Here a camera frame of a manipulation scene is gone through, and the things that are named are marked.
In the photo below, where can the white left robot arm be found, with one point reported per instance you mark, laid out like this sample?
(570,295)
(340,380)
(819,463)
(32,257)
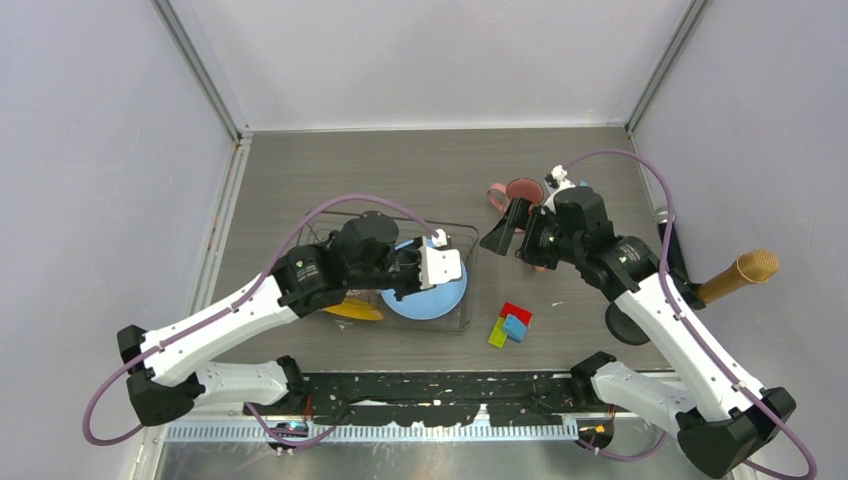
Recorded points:
(181,373)

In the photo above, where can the black microphone stand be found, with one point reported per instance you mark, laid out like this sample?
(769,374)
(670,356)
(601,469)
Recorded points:
(624,329)

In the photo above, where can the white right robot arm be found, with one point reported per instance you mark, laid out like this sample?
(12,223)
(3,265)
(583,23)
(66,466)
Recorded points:
(723,414)

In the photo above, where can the red toy block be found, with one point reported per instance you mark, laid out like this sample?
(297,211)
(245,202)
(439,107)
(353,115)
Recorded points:
(523,315)

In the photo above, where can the yellow patterned plate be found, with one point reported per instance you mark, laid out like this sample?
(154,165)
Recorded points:
(355,309)

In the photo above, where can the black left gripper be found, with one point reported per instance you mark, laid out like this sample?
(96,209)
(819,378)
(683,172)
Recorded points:
(415,282)

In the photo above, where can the black wire dish rack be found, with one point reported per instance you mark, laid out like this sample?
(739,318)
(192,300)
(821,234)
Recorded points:
(464,238)

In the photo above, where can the yellow-green toy block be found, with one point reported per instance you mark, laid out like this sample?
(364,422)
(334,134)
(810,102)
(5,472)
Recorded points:
(498,337)

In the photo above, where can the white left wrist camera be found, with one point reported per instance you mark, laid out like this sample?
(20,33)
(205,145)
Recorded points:
(439,262)

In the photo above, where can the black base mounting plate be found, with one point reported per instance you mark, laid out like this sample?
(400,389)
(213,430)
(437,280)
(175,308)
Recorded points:
(440,399)

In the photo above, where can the gold microphone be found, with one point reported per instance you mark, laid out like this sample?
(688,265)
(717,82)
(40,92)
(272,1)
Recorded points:
(751,268)

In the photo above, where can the black silver microphone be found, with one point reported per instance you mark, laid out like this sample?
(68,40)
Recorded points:
(668,235)

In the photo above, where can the patterned pink mug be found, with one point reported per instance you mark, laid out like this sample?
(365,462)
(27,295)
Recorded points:
(501,196)

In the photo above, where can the blue toy block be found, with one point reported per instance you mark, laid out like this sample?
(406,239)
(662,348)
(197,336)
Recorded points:
(514,329)

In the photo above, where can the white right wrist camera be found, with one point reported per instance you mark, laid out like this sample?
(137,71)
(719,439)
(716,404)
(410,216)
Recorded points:
(557,179)

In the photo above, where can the light blue plate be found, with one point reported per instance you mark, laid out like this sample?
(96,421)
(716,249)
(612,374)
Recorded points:
(430,304)

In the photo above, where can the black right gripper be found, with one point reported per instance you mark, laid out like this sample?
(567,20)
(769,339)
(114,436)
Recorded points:
(518,215)

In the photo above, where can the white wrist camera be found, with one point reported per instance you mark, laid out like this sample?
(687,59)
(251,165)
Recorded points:
(557,179)
(439,262)

